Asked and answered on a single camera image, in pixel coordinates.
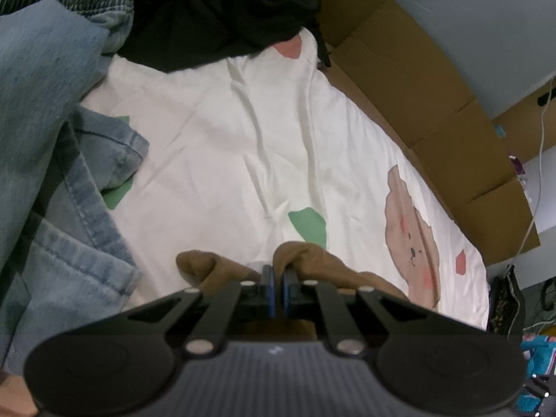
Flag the blue printed cloth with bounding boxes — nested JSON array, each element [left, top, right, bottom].
[[519, 334, 556, 417]]

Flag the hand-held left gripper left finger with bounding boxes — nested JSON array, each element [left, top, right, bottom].
[[65, 265, 275, 354]]

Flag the person's bare leg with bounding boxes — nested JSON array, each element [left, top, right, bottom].
[[0, 374, 40, 417]]

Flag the black crumpled cloth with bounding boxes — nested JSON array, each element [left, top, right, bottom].
[[117, 0, 333, 74]]

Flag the purple white detergent pouch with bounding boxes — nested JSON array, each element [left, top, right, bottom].
[[508, 154, 528, 187]]

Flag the brown printed t-shirt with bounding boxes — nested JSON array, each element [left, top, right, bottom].
[[176, 241, 409, 342]]

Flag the grey plastic-wrapped mattress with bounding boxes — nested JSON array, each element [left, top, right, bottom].
[[369, 0, 556, 120]]

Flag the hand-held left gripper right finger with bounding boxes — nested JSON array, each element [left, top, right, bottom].
[[282, 268, 491, 354]]

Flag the brown cardboard sheet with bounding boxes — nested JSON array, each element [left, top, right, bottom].
[[313, 0, 541, 268]]

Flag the white bear printed blanket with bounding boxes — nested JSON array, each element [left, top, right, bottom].
[[80, 26, 491, 331]]

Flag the blue denim jeans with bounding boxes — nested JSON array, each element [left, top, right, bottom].
[[0, 0, 150, 370]]

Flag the white cable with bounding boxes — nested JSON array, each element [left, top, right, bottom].
[[519, 80, 556, 253]]

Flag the leopard patterned cloth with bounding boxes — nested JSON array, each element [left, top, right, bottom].
[[489, 265, 526, 335]]

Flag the tall brown cardboard panel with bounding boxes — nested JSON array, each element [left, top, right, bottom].
[[491, 82, 556, 161]]

